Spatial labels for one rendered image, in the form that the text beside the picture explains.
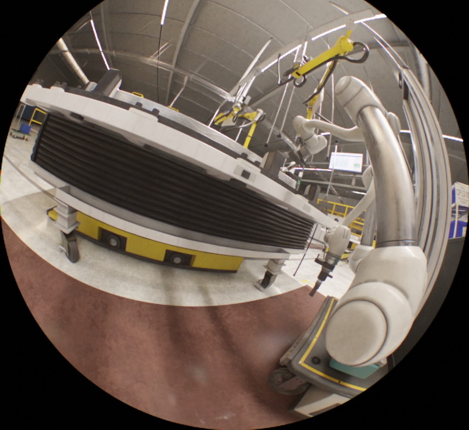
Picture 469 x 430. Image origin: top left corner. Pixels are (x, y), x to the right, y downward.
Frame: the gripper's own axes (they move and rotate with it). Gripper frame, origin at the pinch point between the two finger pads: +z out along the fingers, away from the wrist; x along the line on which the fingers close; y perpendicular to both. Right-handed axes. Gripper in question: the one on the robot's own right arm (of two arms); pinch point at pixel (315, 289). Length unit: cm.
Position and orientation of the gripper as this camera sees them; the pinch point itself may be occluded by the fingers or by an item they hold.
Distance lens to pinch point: 88.5
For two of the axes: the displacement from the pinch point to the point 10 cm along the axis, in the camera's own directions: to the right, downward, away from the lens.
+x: 7.1, 2.9, 6.5
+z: -3.7, 9.3, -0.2
